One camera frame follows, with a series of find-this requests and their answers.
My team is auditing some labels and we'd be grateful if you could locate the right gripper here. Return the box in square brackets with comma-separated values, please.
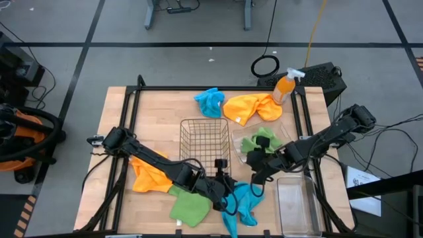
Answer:
[247, 136, 291, 185]

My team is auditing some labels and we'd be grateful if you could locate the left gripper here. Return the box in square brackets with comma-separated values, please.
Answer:
[200, 158, 237, 212]

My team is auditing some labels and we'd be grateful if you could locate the green microfiber towel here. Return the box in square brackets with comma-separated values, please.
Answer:
[168, 184, 213, 228]
[240, 127, 284, 155]

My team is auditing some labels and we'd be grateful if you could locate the blue microfiber towel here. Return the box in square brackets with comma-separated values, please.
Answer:
[194, 87, 226, 119]
[220, 180, 266, 238]

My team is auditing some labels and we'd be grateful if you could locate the orange microfiber towel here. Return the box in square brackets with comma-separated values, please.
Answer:
[130, 150, 174, 194]
[223, 93, 284, 127]

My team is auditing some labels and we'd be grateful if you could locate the clear plastic bin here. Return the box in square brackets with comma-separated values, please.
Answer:
[276, 175, 323, 238]
[231, 120, 293, 165]

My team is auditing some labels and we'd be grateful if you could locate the orange spray bottle white trigger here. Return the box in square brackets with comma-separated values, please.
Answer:
[271, 67, 306, 106]

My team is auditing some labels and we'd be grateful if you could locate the black perforated computer tower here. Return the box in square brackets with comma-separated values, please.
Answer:
[256, 61, 348, 107]

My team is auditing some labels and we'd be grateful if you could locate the white printed paper sheet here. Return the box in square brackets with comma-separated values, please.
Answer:
[345, 165, 383, 218]

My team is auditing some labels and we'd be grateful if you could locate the black overhead crossbeam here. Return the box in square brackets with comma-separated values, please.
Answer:
[346, 170, 423, 238]

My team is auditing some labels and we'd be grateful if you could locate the grey desk leg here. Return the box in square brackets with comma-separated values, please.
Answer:
[243, 0, 254, 32]
[144, 0, 158, 30]

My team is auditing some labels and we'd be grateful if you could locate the black power strip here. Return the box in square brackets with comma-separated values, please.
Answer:
[167, 6, 192, 15]

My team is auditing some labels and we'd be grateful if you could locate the orange black shop vacuum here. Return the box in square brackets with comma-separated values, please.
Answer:
[0, 102, 67, 184]

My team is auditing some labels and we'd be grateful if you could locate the metal wire basket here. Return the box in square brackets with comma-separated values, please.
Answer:
[179, 118, 232, 178]

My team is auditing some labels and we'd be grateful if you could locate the black coiled cable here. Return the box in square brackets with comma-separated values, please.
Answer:
[250, 0, 281, 79]

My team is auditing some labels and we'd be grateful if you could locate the black aluminium extrusion frame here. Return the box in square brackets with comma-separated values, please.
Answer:
[77, 74, 358, 238]

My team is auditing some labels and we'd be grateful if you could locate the yellow cable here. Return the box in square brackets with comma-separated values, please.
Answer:
[303, 0, 328, 69]

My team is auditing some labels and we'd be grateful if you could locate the black cable bundle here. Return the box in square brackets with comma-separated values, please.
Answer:
[332, 114, 423, 179]

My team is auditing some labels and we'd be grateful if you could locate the black thin cable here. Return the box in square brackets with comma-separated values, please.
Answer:
[0, 21, 57, 110]

